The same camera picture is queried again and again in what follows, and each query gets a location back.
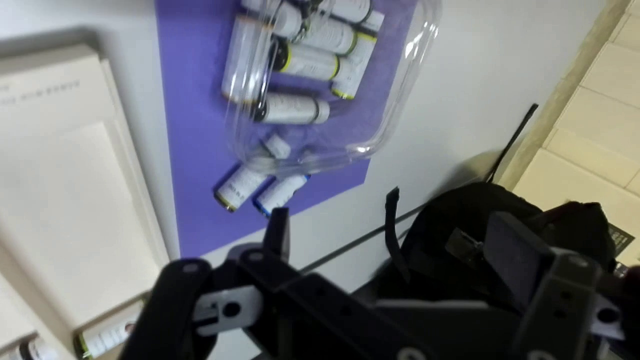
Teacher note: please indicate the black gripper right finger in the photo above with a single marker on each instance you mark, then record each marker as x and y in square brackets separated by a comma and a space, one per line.
[566, 297]

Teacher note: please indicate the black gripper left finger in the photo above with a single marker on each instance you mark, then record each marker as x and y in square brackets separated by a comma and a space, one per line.
[193, 303]

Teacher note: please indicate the clear plastic container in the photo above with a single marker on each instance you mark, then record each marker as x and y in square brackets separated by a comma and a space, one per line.
[316, 84]

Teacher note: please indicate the black backpack near arm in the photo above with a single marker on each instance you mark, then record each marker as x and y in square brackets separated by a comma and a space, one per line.
[440, 258]

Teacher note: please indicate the white vial in container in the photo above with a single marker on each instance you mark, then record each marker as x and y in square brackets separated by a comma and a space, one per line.
[291, 109]
[302, 61]
[352, 66]
[280, 14]
[331, 35]

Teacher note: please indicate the white vial in tray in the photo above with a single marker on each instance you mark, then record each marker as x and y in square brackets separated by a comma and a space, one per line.
[105, 336]
[30, 348]

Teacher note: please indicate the white vial on mat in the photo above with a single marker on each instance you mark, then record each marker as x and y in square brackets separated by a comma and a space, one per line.
[278, 192]
[250, 175]

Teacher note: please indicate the purple mat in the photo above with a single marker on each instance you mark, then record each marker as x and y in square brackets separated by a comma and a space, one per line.
[206, 137]

